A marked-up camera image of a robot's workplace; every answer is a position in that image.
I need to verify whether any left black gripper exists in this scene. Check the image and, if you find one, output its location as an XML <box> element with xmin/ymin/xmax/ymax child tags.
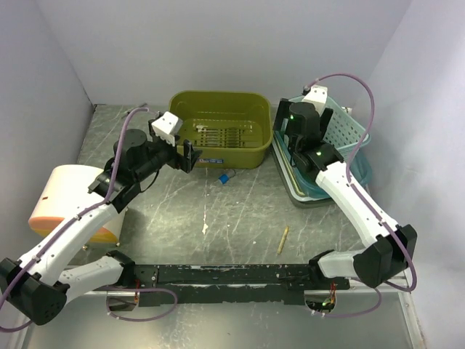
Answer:
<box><xmin>135</xmin><ymin>119</ymin><xmax>203</xmax><ymax>181</ymax></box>

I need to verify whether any teal perforated plastic basket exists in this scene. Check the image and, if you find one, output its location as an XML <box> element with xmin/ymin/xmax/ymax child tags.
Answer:
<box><xmin>282</xmin><ymin>96</ymin><xmax>370</xmax><ymax>157</ymax></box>

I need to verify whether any olive green plastic tub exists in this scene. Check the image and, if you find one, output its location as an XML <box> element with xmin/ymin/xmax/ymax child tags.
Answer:
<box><xmin>169</xmin><ymin>90</ymin><xmax>272</xmax><ymax>169</ymax></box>

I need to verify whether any blue transparent plastic tub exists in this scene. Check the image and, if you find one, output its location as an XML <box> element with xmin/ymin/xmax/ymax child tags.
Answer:
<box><xmin>274</xmin><ymin>130</ymin><xmax>373</xmax><ymax>201</ymax></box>

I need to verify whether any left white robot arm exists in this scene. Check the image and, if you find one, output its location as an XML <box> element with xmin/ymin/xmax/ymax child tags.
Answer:
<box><xmin>1</xmin><ymin>107</ymin><xmax>201</xmax><ymax>325</ymax></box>

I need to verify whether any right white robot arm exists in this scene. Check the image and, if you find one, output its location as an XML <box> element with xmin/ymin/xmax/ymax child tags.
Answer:
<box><xmin>275</xmin><ymin>98</ymin><xmax>417</xmax><ymax>292</ymax></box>

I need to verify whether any small blue grey cap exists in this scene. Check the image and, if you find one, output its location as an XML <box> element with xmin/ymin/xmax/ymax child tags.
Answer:
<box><xmin>218</xmin><ymin>169</ymin><xmax>236</xmax><ymax>185</ymax></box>

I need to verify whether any white perforated plastic tray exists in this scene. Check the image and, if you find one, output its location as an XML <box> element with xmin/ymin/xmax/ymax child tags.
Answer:
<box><xmin>270</xmin><ymin>140</ymin><xmax>370</xmax><ymax>209</ymax></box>

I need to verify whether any short wooden stick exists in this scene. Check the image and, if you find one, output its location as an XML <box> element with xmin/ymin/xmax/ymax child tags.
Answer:
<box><xmin>277</xmin><ymin>225</ymin><xmax>290</xmax><ymax>255</ymax></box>

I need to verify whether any cream cylindrical appliance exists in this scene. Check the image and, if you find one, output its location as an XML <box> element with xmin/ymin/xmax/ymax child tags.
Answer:
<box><xmin>28</xmin><ymin>164</ymin><xmax>127</xmax><ymax>244</ymax></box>

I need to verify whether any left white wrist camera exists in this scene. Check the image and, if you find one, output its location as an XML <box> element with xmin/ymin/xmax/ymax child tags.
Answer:
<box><xmin>150</xmin><ymin>111</ymin><xmax>183</xmax><ymax>146</ymax></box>

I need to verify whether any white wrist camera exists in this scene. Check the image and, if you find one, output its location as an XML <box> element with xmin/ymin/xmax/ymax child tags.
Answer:
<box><xmin>150</xmin><ymin>111</ymin><xmax>183</xmax><ymax>146</ymax></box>
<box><xmin>302</xmin><ymin>85</ymin><xmax>328</xmax><ymax>115</ymax></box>

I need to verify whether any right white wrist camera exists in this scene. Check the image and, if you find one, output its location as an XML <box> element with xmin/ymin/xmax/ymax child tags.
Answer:
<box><xmin>302</xmin><ymin>85</ymin><xmax>328</xmax><ymax>115</ymax></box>

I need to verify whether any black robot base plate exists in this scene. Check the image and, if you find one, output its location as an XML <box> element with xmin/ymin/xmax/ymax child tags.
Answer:
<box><xmin>116</xmin><ymin>262</ymin><xmax>349</xmax><ymax>307</ymax></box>

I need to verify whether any aluminium rail frame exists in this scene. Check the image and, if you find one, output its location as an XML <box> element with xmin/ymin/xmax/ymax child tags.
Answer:
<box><xmin>7</xmin><ymin>276</ymin><xmax>424</xmax><ymax>349</ymax></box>

